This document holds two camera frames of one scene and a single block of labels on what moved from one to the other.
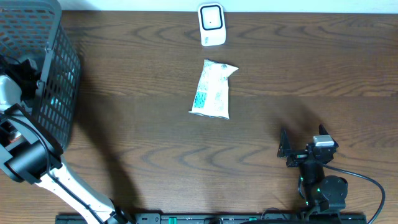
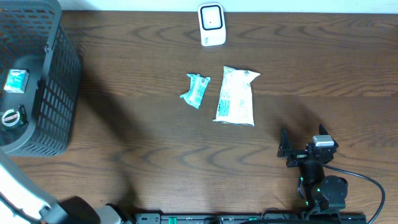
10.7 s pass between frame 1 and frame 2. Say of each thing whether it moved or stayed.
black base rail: stayed
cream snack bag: moved
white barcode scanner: stayed
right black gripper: stayed
